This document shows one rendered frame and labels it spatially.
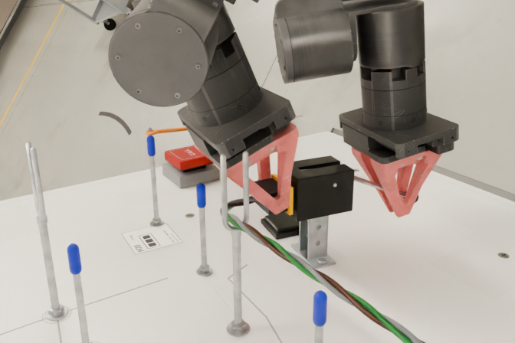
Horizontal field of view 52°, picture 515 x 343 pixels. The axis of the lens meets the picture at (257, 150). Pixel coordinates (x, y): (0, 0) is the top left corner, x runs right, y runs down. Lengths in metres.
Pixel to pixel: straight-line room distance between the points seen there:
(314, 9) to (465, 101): 1.45
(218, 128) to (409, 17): 0.18
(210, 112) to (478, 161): 1.43
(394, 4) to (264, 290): 0.26
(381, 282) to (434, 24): 1.72
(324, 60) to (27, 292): 0.32
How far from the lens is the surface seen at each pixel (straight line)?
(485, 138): 1.79
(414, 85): 0.47
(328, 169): 0.47
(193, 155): 0.67
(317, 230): 0.49
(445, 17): 2.13
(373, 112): 0.48
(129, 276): 0.50
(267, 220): 0.56
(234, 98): 0.39
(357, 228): 0.57
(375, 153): 0.49
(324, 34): 0.44
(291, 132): 0.41
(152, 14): 0.30
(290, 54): 0.44
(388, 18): 0.45
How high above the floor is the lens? 1.47
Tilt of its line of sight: 37 degrees down
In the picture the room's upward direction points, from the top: 60 degrees counter-clockwise
